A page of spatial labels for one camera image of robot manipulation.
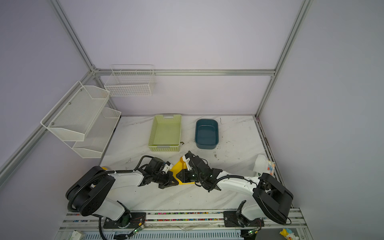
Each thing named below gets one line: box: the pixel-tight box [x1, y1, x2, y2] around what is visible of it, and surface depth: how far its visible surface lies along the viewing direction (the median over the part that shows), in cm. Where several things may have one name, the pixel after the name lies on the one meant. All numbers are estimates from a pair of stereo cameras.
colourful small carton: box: [267, 159, 276, 177], surface depth 88 cm
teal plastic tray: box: [195, 118, 219, 150], surface depth 109 cm
